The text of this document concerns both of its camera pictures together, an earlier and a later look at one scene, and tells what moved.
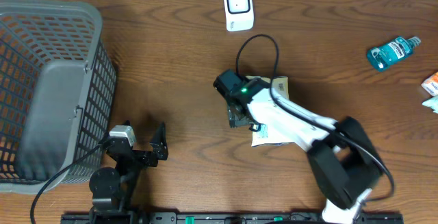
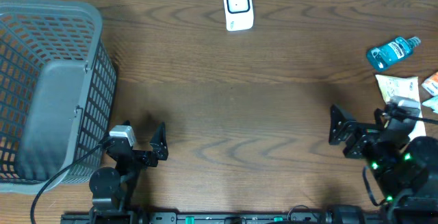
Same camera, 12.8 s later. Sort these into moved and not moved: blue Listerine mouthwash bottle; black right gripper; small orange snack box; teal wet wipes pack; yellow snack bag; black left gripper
Moved: black right gripper; yellow snack bag
Not moved: black left gripper; blue Listerine mouthwash bottle; teal wet wipes pack; small orange snack box
